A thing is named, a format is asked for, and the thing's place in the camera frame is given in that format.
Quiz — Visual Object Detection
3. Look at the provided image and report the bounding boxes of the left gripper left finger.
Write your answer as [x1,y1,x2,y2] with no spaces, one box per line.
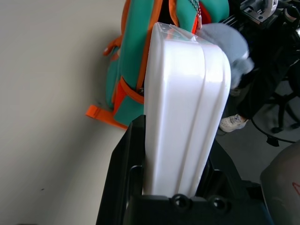
[96,114,147,225]

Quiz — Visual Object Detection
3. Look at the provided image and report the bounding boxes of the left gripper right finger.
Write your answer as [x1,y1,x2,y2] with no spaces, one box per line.
[196,142,267,204]

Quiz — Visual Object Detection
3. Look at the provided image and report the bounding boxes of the white pencil case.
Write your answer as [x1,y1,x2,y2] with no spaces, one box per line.
[142,22,233,196]

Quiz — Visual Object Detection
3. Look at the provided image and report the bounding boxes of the green and orange backpack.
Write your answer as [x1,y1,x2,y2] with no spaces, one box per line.
[84,0,229,131]

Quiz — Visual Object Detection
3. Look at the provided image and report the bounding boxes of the white sneaker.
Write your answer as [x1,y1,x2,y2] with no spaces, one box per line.
[219,114,249,133]

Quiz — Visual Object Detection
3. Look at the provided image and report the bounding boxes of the person leg black trousers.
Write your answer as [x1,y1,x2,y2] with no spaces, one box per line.
[232,67,289,120]

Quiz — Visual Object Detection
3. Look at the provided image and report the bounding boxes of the black office chair base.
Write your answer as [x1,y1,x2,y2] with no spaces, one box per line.
[250,79,300,147]

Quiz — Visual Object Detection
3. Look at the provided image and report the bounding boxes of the grey white plush shark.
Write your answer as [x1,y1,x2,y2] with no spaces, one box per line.
[199,23,255,90]

